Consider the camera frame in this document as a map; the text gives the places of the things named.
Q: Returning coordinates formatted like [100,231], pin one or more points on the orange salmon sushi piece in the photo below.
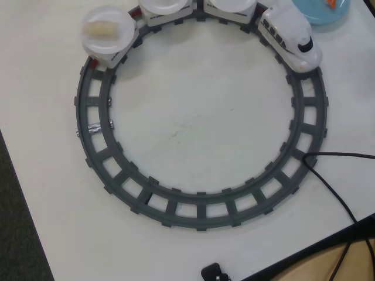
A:
[331,3]

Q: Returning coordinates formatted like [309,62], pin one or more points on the pale yellow sushi piece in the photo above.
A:
[101,29]

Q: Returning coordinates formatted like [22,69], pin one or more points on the tan curved furniture surface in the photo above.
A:
[307,263]

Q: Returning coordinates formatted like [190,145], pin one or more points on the white Shinkansen toy locomotive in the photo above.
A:
[287,26]

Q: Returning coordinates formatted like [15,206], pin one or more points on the white toy train car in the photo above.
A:
[234,17]
[164,20]
[115,58]

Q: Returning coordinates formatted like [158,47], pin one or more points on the silver foil tape patch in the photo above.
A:
[94,128]

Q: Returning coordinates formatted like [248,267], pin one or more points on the black plastic clamp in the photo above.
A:
[212,270]

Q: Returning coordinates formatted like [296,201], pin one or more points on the grey circular toy train track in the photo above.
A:
[201,210]

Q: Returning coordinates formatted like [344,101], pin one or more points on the blue dish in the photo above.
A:
[319,16]

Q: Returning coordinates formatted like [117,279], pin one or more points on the white round plate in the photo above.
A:
[102,47]
[164,7]
[231,6]

